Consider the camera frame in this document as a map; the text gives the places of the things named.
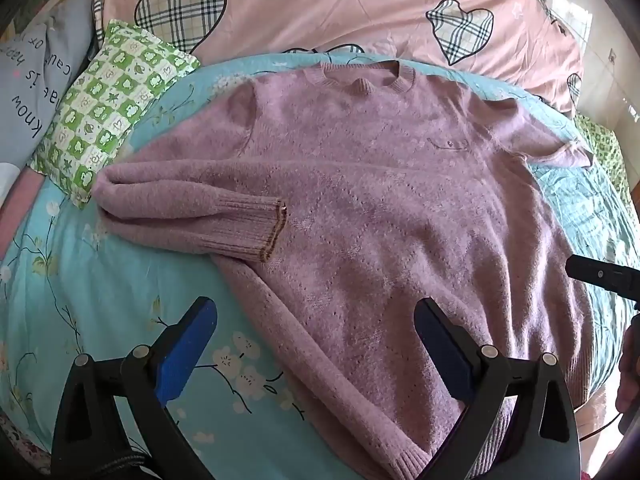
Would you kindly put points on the pink cloth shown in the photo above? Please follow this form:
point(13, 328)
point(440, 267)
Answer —
point(17, 205)

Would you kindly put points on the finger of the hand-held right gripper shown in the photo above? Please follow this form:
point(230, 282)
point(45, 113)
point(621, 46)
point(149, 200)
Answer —
point(600, 274)

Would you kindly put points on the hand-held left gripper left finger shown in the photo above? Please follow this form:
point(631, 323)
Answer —
point(187, 345)

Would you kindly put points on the teal floral bedsheet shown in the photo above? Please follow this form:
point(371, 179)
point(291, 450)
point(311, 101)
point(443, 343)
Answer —
point(100, 280)

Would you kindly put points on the grey pillow with lettering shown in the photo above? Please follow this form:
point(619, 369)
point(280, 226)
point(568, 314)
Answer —
point(30, 85)

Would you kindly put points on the person's right hand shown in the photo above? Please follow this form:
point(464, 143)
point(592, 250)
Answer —
point(631, 370)

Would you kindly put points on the green checked pillow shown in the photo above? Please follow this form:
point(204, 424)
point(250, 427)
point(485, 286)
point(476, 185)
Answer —
point(607, 150)
point(115, 100)

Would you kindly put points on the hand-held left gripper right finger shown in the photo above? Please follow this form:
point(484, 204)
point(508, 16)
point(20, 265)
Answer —
point(442, 345)

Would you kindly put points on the pink quilt with plaid hearts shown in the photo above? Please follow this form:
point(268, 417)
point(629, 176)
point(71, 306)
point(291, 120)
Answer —
point(325, 5)

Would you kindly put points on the pink knit sweater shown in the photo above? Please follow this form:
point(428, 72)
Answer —
point(375, 200)

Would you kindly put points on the wall socket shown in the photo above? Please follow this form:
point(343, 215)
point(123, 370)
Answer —
point(611, 55)

